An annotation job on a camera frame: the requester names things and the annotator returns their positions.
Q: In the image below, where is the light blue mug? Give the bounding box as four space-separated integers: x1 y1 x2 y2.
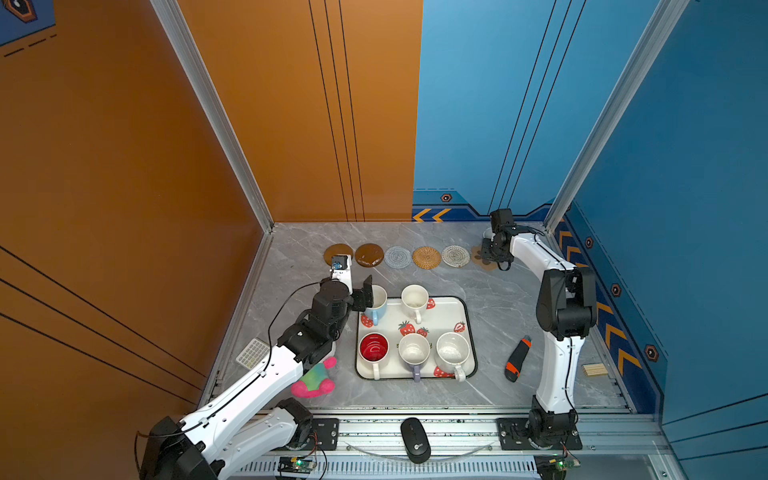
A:
361 285 388 328

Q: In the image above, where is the brown paw print coaster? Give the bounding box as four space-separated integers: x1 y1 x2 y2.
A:
471 246 498 271

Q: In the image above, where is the glossy brown round coaster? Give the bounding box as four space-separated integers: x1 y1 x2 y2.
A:
354 243 385 268

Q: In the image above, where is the grey woven round coaster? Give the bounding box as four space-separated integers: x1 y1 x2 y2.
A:
384 246 412 270

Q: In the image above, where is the white woven round coaster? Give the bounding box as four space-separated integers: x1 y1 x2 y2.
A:
441 245 471 268

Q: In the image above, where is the white mug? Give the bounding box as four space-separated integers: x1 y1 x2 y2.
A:
401 285 430 325
433 332 471 382

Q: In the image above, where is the matte brown round coaster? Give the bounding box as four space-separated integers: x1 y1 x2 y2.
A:
323 243 354 266

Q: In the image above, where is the tan rattan round coaster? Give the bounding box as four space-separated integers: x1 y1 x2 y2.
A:
412 246 442 270

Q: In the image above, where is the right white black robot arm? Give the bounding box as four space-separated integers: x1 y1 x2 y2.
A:
481 209 598 449

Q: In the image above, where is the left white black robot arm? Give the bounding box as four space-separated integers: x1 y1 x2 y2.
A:
134 277 373 479

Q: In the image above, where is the red inside mug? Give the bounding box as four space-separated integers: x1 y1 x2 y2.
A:
358 333 390 380

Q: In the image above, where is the white strawberry tray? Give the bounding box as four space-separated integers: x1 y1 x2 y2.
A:
356 296 478 382

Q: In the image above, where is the purple mug front middle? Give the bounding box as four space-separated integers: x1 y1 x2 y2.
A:
398 333 431 382

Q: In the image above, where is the pink panda plush toy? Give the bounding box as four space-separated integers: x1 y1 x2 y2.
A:
290 357 337 399

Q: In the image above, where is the black orange utility knife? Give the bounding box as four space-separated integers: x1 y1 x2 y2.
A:
504 335 532 382

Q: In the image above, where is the white calculator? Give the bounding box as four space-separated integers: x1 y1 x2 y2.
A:
235 338 271 370

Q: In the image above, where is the small wooden block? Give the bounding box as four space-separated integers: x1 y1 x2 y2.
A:
582 363 608 377

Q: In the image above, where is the black computer mouse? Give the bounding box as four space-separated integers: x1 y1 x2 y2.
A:
400 417 431 464

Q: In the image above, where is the left green circuit board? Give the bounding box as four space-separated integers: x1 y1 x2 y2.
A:
276 457 319 479

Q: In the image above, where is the green circuit board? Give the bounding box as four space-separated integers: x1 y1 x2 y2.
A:
276 457 319 479
534 456 581 480

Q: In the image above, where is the right green circuit board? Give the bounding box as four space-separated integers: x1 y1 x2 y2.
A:
534 456 581 480

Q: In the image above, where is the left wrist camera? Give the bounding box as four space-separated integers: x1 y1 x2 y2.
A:
331 255 353 294

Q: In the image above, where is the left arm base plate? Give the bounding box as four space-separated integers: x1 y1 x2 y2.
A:
300 418 340 452

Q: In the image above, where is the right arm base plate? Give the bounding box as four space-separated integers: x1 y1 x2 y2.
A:
496 417 584 451

